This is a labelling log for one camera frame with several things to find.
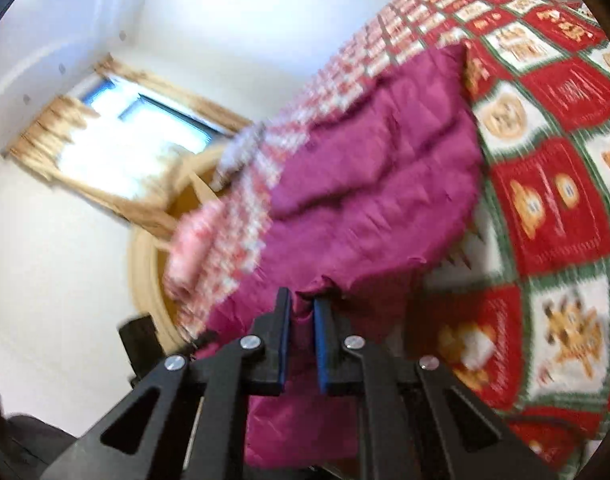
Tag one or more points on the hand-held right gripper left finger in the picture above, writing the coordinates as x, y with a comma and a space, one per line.
285, 345

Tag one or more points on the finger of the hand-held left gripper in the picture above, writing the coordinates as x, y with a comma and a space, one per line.
140, 350

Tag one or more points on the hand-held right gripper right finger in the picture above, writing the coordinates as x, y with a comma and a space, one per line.
321, 350

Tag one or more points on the purple puffer jacket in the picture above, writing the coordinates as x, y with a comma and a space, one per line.
375, 200

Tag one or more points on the wooden headboard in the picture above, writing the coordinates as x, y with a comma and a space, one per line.
145, 280

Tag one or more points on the pink folded blanket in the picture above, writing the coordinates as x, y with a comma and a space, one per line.
190, 250

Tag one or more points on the striped pillow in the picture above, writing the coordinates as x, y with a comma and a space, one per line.
237, 152

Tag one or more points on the wide beige curtain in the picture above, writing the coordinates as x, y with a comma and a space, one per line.
50, 135

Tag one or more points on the window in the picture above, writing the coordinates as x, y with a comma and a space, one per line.
150, 112

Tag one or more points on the narrow beige curtain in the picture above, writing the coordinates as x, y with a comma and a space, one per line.
185, 105

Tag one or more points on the red printed bedsheet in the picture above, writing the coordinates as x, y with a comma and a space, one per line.
550, 200

